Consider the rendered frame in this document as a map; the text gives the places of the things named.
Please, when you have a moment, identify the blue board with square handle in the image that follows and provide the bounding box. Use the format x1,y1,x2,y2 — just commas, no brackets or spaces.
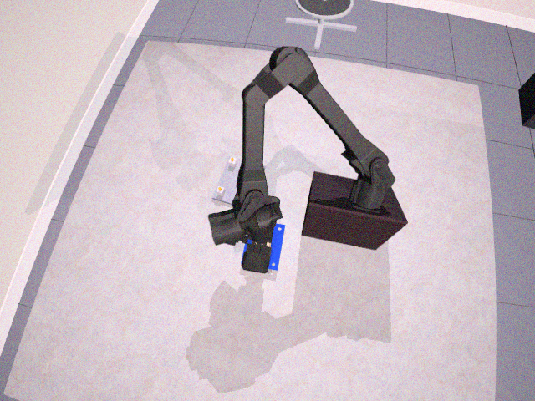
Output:
267,224,285,270

